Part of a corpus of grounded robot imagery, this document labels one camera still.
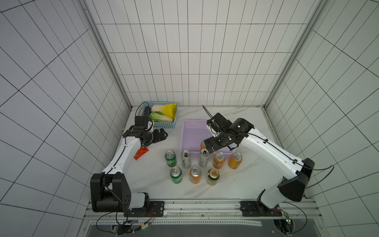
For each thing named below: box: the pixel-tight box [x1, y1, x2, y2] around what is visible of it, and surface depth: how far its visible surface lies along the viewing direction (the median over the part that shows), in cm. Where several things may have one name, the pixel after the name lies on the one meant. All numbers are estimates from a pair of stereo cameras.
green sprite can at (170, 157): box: [164, 150, 178, 168], surface depth 83 cm
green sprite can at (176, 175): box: [169, 166, 183, 185], surface depth 76 cm
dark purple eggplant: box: [144, 106, 152, 118], surface depth 116 cm
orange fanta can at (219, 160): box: [212, 152, 227, 170], surface depth 82 cm
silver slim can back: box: [181, 149, 191, 169], surface depth 80 cm
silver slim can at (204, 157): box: [198, 148, 210, 168], surface depth 79 cm
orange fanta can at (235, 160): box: [227, 152, 243, 170], surface depth 82 cm
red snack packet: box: [133, 146, 150, 161], surface depth 96 cm
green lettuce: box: [149, 111, 174, 123], surface depth 106 cm
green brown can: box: [206, 167, 221, 187], surface depth 76 cm
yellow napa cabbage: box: [151, 103, 178, 121], surface depth 109 cm
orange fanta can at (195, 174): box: [189, 166, 202, 185], surface depth 76 cm
